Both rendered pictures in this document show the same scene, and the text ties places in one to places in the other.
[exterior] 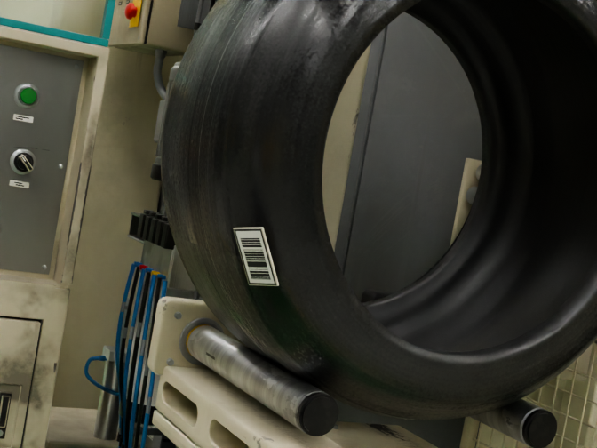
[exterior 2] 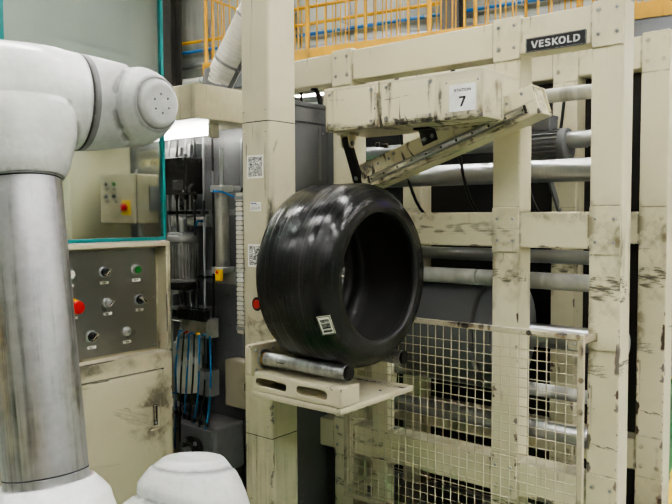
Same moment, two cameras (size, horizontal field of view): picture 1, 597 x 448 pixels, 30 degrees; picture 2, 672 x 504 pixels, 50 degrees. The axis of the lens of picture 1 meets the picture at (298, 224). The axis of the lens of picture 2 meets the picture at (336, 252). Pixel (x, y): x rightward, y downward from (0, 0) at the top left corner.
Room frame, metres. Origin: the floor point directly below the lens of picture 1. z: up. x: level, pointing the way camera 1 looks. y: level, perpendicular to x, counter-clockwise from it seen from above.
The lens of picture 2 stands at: (-0.73, 0.83, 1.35)
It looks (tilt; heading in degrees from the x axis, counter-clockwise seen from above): 3 degrees down; 335
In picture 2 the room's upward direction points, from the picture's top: straight up
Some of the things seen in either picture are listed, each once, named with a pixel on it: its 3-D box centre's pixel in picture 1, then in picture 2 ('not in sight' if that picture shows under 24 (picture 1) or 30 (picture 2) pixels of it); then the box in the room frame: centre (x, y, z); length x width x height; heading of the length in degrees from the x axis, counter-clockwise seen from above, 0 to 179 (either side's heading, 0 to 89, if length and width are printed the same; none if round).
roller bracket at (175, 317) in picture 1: (295, 348); (292, 351); (1.49, -0.03, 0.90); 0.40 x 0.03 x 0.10; 116
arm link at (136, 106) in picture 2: not in sight; (123, 107); (0.33, 0.68, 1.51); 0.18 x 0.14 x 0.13; 18
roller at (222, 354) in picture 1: (252, 373); (304, 365); (1.26, 0.02, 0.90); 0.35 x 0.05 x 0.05; 26
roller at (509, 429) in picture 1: (456, 389); (361, 351); (1.38, -0.23, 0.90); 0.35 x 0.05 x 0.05; 26
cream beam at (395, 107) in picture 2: not in sight; (418, 106); (1.34, -0.42, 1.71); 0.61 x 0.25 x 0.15; 26
